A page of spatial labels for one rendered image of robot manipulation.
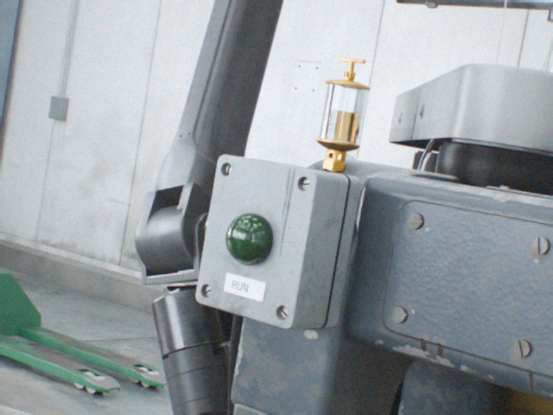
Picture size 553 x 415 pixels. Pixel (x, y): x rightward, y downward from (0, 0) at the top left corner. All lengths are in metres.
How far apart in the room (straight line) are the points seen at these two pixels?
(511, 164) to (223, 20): 0.37
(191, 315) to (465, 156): 0.29
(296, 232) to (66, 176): 8.19
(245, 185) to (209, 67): 0.36
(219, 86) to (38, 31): 8.31
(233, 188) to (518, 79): 0.21
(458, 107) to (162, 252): 0.30
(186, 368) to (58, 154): 7.99
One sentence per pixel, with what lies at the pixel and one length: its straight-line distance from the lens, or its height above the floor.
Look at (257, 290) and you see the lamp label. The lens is 0.61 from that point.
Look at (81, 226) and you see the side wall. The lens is 8.59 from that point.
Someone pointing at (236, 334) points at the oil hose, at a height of 1.21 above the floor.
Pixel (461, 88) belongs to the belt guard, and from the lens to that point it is 0.74.
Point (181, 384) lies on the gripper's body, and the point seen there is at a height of 1.14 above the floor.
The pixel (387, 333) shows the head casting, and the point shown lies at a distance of 0.62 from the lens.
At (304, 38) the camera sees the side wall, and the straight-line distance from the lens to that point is 7.28.
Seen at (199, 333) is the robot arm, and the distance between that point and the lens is 0.89.
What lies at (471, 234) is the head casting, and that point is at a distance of 0.59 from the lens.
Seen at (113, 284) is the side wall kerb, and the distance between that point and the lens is 8.24.
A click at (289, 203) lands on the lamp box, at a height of 1.31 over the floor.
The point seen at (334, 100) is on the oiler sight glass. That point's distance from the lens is 0.67.
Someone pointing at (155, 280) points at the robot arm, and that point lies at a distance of 0.93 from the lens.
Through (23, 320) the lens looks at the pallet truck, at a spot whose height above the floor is 0.12.
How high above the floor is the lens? 1.34
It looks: 3 degrees down
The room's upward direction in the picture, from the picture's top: 10 degrees clockwise
